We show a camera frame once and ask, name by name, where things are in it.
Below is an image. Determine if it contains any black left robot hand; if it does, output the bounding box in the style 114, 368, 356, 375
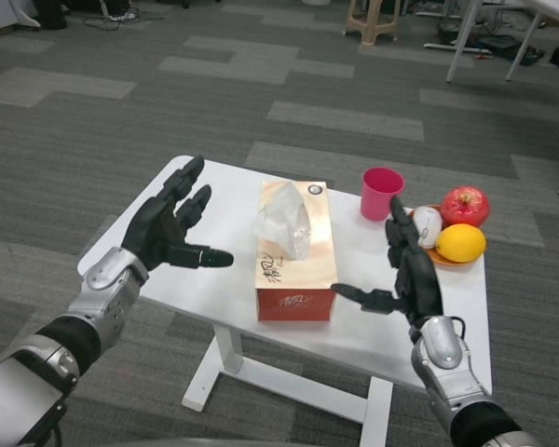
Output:
120, 155, 236, 272

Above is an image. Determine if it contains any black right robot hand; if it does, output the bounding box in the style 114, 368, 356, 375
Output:
330, 195, 444, 330

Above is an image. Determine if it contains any orange tissue box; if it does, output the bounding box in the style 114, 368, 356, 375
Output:
252, 180, 339, 322

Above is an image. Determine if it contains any orange plate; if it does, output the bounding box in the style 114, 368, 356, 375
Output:
414, 203, 485, 266

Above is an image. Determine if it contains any white computer mouse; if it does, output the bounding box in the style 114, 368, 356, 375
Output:
410, 206, 443, 250

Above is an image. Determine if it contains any yellow lemon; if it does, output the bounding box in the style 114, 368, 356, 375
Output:
435, 223, 487, 264

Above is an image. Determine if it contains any red apple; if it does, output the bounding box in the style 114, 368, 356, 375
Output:
440, 185, 491, 229

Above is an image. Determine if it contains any pink plastic cup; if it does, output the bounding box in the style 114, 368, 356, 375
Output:
360, 167, 406, 221

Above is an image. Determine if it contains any black waste bin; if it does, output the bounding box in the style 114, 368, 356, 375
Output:
39, 0, 69, 30

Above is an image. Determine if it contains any black equipment case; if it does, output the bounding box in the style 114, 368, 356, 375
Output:
477, 34, 544, 66

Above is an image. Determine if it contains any grey partition panel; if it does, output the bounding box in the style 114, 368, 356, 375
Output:
0, 0, 42, 64

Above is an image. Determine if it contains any beige plastic stool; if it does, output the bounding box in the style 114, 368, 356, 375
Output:
343, 0, 402, 47

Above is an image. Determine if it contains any white table base frame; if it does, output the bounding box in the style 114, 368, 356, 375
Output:
181, 323, 395, 447

